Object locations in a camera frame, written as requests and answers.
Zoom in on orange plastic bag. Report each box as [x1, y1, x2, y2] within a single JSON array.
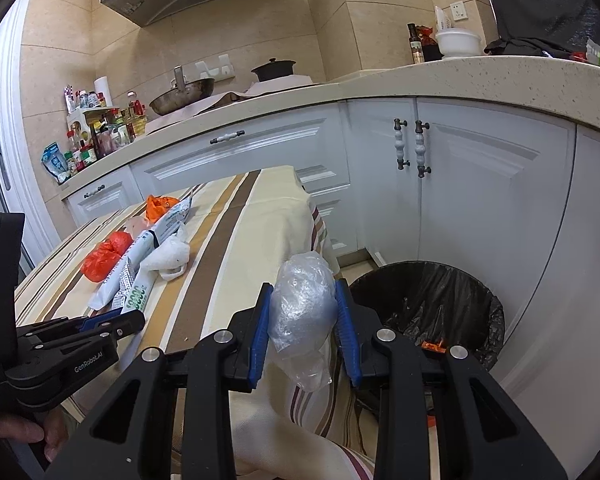
[[145, 195, 181, 222]]

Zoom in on grey patterned white packet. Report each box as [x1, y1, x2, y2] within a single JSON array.
[[111, 260, 137, 312]]

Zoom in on dark oil bottle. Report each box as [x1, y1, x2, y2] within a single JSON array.
[[406, 23, 426, 65]]

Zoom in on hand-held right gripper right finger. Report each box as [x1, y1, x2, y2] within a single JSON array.
[[334, 279, 569, 480]]

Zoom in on beige stove cover cloth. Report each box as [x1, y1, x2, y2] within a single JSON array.
[[145, 75, 326, 134]]

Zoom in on steel wok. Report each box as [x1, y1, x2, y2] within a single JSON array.
[[149, 66, 216, 116]]

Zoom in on long white drawer handle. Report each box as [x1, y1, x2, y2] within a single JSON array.
[[210, 130, 246, 146]]

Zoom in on blue snack bag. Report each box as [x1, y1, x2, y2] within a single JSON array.
[[41, 142, 73, 183]]

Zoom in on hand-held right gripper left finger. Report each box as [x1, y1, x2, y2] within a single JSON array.
[[44, 282, 275, 480]]

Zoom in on white kitchen cabinets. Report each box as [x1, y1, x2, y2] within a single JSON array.
[[62, 95, 600, 461]]

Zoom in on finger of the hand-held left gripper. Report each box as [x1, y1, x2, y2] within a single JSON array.
[[19, 310, 146, 357], [19, 308, 125, 339]]

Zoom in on white beaded cabinet door handle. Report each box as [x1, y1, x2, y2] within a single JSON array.
[[393, 119, 411, 170], [414, 121, 432, 178]]

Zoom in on white plastic bag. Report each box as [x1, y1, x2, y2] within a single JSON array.
[[142, 225, 191, 281]]

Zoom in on black lined waste bin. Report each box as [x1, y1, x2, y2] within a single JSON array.
[[347, 260, 506, 426]]

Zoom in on white lidded bowl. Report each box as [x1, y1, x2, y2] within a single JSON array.
[[435, 28, 482, 58]]

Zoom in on grey door handle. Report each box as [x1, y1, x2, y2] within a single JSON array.
[[0, 136, 11, 191]]

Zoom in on striped tablecloth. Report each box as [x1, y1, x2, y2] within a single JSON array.
[[12, 167, 381, 480]]

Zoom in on red plastic bag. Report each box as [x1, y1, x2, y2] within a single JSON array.
[[81, 231, 132, 282]]

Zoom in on black cooking pot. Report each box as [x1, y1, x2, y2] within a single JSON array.
[[251, 58, 297, 83]]

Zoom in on paper towel roll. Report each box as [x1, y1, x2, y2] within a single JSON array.
[[93, 76, 112, 108]]

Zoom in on plain white packet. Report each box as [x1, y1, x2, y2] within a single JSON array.
[[89, 230, 156, 311]]

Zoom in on person's left hand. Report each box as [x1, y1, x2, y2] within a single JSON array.
[[0, 406, 69, 462]]

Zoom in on cluster of condiment bottles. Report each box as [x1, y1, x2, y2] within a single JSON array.
[[62, 85, 148, 176]]

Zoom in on long white grey-print wrapper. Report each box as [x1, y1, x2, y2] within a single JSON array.
[[147, 198, 194, 246]]

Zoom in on clear plastic bag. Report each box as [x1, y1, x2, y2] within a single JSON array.
[[269, 251, 338, 393]]

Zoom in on black cloth bundle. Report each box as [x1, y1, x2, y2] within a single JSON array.
[[484, 37, 576, 58]]

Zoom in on green-print white packet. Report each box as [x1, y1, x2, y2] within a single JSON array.
[[120, 272, 154, 314]]

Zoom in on red-brown packet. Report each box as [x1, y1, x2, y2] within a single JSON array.
[[419, 27, 443, 63]]

